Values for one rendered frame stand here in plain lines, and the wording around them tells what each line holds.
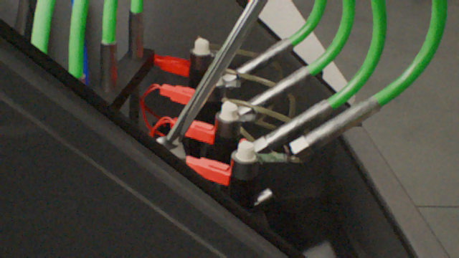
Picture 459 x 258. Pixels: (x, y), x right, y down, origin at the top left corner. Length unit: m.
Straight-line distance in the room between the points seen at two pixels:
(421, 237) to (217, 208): 0.62
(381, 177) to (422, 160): 1.95
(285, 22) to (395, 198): 0.48
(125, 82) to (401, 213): 0.37
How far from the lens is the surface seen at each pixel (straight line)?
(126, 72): 1.05
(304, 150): 0.89
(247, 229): 0.50
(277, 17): 1.53
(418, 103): 3.49
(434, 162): 3.13
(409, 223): 1.11
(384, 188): 1.16
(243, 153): 0.88
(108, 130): 0.44
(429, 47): 0.88
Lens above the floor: 1.57
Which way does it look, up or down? 30 degrees down
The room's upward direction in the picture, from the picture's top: 5 degrees clockwise
